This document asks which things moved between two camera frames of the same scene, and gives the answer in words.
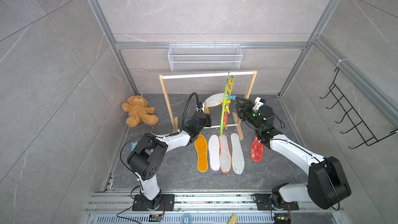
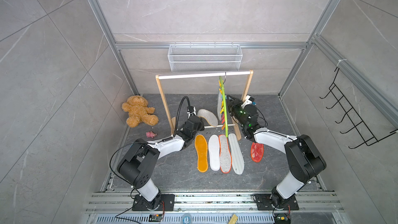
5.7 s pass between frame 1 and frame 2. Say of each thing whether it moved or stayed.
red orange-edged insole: stayed
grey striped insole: stayed
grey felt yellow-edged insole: moved
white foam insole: stayed
